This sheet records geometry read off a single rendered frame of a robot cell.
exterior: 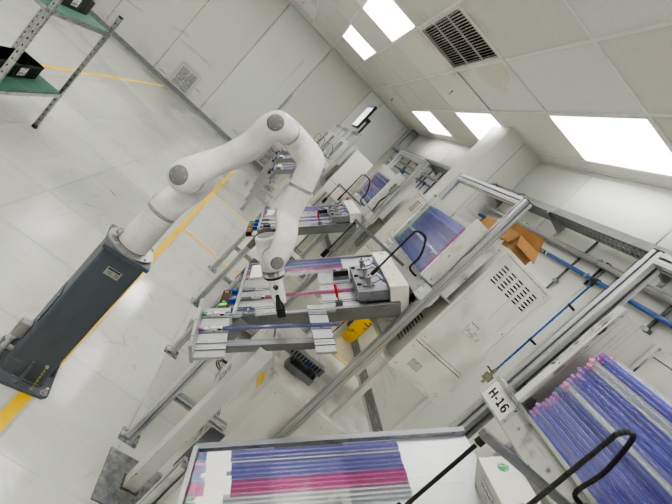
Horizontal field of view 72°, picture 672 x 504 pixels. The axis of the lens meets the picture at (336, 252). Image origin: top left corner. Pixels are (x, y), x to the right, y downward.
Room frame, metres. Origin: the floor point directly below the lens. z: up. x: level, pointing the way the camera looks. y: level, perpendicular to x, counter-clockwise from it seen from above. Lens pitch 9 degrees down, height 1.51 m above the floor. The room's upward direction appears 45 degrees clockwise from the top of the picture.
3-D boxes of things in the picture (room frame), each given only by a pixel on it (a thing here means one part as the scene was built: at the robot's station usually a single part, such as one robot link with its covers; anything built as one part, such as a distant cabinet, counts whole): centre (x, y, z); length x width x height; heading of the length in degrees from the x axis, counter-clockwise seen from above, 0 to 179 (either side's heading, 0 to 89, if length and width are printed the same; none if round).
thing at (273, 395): (2.32, -0.41, 0.31); 0.70 x 0.65 x 0.62; 16
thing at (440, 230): (2.23, -0.31, 1.52); 0.51 x 0.13 x 0.27; 16
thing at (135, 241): (1.67, 0.58, 0.79); 0.19 x 0.19 x 0.18
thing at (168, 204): (1.70, 0.57, 1.00); 0.19 x 0.12 x 0.24; 177
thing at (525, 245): (2.42, -0.56, 1.82); 0.68 x 0.30 x 0.20; 16
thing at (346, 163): (6.84, 0.89, 0.95); 1.36 x 0.82 x 1.90; 106
